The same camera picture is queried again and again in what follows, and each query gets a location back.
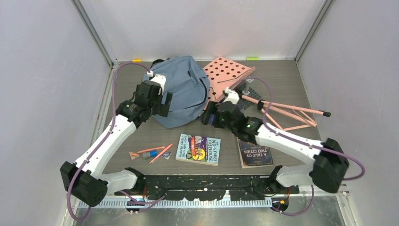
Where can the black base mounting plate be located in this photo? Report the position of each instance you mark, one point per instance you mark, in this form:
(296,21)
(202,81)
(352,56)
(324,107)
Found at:
(208,187)

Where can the Storey Treehouse colourful book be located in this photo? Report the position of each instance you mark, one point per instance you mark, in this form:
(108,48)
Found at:
(198,149)

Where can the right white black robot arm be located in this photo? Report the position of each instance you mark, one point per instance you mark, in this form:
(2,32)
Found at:
(324,164)

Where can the small orange white eraser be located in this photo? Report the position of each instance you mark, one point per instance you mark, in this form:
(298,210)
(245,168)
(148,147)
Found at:
(133,155)

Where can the Tale of Two Cities book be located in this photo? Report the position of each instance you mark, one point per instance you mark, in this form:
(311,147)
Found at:
(252,156)

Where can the blue fabric backpack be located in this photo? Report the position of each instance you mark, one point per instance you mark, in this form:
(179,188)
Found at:
(189,84)

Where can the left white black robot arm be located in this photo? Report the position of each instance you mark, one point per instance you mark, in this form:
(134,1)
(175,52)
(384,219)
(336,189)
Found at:
(85,178)

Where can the orange pencil long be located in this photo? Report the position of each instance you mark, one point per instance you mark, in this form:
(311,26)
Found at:
(161,153)

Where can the dark blue bokeh book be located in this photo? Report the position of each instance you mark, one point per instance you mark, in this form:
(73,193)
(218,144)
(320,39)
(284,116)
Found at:
(211,118)

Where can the dark grey lego plate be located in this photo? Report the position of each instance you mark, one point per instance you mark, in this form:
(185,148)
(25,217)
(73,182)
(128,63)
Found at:
(243,87)

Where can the green tape marker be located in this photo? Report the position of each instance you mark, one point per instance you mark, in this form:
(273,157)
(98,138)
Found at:
(252,58)

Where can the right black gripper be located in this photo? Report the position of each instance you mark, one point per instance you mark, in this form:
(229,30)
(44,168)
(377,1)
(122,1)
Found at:
(212,108)

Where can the orange pencil short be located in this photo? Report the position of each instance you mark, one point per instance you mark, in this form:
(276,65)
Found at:
(151,149)

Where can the blue grey glue stick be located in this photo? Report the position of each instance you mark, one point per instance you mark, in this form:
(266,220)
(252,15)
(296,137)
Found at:
(150,154)

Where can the pink perforated music stand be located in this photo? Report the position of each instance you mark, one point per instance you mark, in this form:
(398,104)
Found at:
(223,72)

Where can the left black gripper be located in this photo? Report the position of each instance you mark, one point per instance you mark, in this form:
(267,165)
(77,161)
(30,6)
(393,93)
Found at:
(162,109)

